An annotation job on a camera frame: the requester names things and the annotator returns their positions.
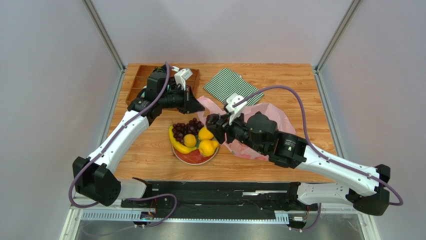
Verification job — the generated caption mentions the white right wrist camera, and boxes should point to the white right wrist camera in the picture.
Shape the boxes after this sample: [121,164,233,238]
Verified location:
[224,93,247,125]

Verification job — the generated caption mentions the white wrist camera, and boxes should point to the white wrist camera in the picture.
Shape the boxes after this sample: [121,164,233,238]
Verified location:
[174,68,193,91]
[224,93,247,125]

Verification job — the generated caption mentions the yellow banana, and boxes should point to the yellow banana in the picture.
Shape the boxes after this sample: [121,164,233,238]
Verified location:
[168,125,197,154]

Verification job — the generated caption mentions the yellow lemon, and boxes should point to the yellow lemon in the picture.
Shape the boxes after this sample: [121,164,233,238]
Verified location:
[198,127,215,141]

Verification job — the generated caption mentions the purple grape bunch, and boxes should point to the purple grape bunch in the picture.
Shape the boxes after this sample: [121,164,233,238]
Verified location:
[171,117,205,144]

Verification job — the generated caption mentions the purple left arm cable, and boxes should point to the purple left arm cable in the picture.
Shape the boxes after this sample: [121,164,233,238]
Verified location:
[68,60,179,210]

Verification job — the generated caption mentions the aluminium frame post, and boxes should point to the aluminium frame post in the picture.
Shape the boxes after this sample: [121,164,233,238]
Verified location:
[82,0,126,73]
[314,0,363,73]

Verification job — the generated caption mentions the aluminium frame post right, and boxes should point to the aluminium frame post right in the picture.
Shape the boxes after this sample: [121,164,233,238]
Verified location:
[314,0,363,73]

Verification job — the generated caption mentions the dark purple fruit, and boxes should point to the dark purple fruit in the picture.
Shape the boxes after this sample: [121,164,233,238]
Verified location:
[205,113,221,127]

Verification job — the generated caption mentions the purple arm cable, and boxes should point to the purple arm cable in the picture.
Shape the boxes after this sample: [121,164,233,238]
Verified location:
[68,60,179,210]
[232,85,404,232]

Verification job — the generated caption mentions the aluminium frame post left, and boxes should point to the aluminium frame post left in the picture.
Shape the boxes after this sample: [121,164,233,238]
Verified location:
[82,0,126,73]

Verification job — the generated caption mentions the yellow pear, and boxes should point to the yellow pear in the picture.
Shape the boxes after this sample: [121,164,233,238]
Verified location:
[198,139,220,157]

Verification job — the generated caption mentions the pink plastic bag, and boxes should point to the pink plastic bag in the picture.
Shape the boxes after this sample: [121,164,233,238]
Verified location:
[197,96,296,161]

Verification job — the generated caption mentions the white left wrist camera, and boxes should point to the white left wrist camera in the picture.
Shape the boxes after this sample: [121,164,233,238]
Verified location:
[174,68,193,91]

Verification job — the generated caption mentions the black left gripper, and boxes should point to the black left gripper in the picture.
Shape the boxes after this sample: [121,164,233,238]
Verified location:
[159,85,205,115]

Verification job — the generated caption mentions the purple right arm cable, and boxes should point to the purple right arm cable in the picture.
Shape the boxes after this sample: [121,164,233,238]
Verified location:
[232,85,404,232]

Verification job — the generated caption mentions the small orange fruit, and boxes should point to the small orange fruit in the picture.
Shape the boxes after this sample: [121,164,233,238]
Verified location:
[183,134,198,148]

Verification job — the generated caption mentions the wooden compartment tray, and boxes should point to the wooden compartment tray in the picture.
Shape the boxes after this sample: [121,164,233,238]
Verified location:
[125,64,201,105]

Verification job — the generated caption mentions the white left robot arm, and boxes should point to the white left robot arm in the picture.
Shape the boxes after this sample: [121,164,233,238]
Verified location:
[68,65,205,208]

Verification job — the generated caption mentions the patterned fruit plate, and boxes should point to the patterned fruit plate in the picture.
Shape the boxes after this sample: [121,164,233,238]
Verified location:
[172,138,219,165]

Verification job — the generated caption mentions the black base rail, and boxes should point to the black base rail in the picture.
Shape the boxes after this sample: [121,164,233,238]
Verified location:
[120,181,319,220]

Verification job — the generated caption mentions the green striped cloth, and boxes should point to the green striped cloth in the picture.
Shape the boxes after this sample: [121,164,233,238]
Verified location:
[203,67,259,104]

